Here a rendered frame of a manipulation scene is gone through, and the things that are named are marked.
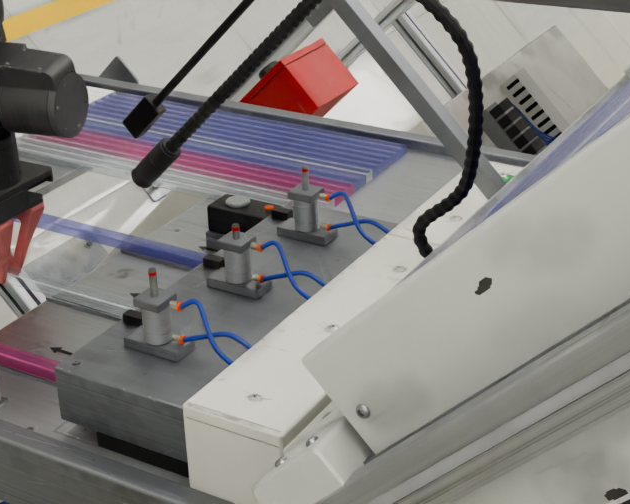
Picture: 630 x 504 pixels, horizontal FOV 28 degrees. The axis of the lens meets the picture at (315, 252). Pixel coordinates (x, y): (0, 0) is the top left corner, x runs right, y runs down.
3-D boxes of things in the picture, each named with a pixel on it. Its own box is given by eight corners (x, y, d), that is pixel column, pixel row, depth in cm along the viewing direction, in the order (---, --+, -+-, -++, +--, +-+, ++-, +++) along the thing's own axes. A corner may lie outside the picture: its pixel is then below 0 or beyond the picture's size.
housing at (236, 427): (195, 565, 91) (180, 402, 85) (472, 284, 129) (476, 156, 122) (289, 602, 87) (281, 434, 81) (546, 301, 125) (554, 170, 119)
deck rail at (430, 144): (73, 120, 172) (68, 77, 170) (83, 115, 174) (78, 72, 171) (569, 220, 139) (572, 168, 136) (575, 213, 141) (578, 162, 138)
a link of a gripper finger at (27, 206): (56, 270, 120) (43, 180, 116) (4, 302, 114) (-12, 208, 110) (3, 257, 123) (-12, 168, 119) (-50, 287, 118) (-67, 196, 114)
